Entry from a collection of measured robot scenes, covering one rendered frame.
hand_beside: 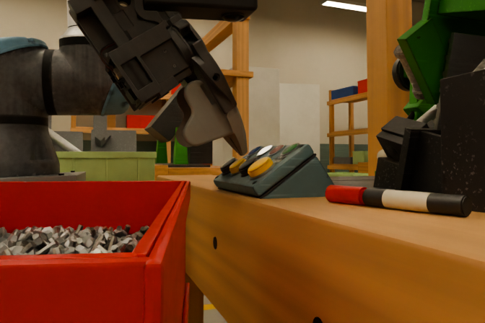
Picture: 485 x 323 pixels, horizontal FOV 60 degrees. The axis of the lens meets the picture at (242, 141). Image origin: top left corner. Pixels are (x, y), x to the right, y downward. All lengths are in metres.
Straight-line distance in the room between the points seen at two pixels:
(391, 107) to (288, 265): 0.91
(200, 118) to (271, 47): 8.19
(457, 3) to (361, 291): 0.38
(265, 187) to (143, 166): 0.83
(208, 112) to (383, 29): 0.91
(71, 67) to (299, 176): 0.46
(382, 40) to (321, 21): 8.07
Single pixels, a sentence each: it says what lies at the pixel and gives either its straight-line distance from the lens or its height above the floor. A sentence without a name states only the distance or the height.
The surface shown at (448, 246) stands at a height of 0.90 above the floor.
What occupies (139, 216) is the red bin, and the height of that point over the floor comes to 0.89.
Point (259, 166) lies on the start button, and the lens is 0.44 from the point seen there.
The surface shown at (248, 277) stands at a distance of 0.44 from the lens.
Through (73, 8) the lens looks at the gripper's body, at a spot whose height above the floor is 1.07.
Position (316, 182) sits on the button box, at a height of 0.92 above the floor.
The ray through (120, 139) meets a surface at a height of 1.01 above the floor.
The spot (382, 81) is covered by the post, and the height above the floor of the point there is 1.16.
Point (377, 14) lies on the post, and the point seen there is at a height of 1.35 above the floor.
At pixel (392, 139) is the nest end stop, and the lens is 0.59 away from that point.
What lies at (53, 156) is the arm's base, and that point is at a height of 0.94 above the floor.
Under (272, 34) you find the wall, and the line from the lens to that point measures 8.67.
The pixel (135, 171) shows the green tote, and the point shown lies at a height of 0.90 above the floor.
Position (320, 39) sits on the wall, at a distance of 9.18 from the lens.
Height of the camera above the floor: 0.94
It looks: 2 degrees up
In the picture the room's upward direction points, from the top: straight up
